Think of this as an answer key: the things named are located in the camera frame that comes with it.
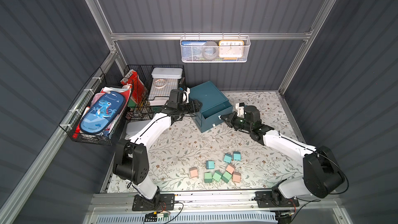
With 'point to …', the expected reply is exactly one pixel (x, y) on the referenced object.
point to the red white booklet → (139, 91)
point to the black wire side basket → (99, 84)
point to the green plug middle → (217, 176)
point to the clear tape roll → (160, 83)
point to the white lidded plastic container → (167, 72)
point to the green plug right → (226, 177)
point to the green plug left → (208, 177)
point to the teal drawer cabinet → (214, 104)
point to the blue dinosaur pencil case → (99, 117)
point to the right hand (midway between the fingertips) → (223, 115)
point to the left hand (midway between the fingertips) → (199, 105)
